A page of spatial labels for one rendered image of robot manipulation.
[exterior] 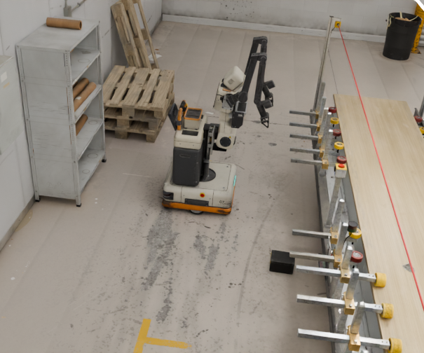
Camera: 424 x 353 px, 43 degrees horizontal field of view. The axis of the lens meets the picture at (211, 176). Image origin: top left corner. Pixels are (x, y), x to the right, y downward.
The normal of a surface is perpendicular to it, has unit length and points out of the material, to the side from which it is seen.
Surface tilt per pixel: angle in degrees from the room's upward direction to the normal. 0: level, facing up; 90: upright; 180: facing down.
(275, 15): 90
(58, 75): 90
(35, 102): 90
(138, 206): 0
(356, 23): 90
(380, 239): 0
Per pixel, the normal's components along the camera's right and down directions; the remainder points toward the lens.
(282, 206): 0.07, -0.84
